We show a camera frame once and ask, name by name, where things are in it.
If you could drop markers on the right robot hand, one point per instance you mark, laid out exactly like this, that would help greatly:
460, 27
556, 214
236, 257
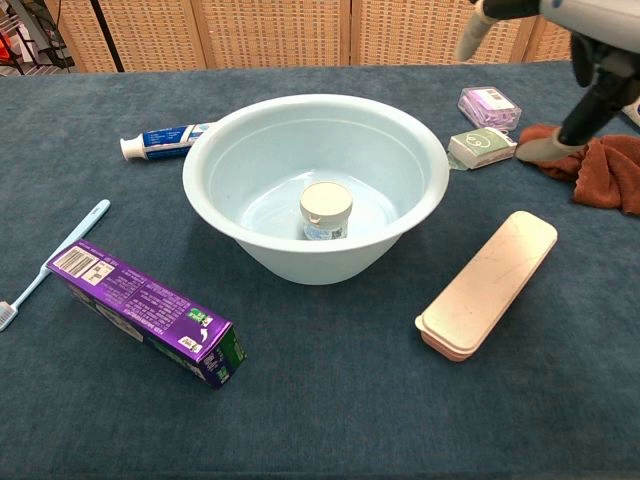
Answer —
600, 100

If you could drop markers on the cream pink toothbrush case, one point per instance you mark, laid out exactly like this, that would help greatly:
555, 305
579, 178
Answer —
485, 285

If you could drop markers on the white lidded small jar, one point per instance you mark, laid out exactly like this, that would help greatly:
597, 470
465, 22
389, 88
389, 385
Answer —
325, 200

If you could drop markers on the purple toothpaste box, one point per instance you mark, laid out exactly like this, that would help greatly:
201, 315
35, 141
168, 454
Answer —
140, 300

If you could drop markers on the brown towel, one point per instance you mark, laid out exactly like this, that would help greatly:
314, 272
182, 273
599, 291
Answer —
610, 175

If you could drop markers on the clear purple floss pick box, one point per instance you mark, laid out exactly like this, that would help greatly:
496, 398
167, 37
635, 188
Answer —
487, 105

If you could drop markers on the light blue plastic basin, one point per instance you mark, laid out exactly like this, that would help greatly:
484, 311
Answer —
325, 262

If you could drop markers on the white blue toothpaste tube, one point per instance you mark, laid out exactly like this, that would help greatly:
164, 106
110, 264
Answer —
165, 140

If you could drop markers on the purple white tissue pack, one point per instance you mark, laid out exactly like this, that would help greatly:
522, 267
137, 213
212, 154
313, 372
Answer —
634, 112

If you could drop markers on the wicker folding screen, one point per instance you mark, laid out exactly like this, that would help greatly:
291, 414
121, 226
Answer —
275, 30

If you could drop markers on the teal tablecloth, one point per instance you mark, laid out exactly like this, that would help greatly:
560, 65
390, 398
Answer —
320, 400

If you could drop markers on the black stand pole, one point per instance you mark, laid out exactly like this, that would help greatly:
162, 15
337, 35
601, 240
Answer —
107, 37

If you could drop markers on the light blue toothbrush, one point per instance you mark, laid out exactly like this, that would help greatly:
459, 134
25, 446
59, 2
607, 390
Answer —
85, 223

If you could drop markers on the metal storage rack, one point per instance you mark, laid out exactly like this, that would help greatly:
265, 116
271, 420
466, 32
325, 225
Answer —
45, 65

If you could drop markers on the orange object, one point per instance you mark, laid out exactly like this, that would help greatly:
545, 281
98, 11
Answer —
2, 50

